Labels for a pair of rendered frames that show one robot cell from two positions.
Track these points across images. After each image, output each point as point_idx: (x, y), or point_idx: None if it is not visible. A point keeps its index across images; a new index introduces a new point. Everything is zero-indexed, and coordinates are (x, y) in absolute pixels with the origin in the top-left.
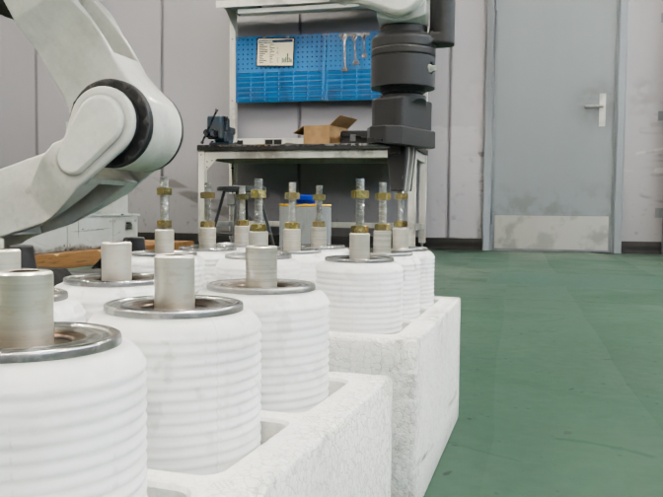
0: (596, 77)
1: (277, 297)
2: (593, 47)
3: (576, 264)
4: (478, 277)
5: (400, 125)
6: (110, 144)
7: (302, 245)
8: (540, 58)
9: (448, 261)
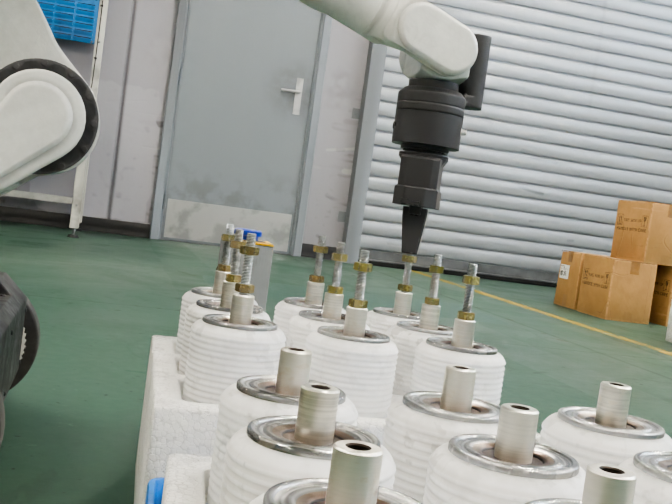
0: (295, 59)
1: (665, 442)
2: (296, 25)
3: (276, 270)
4: (197, 283)
5: (436, 190)
6: (51, 147)
7: (288, 298)
8: (238, 25)
9: (133, 254)
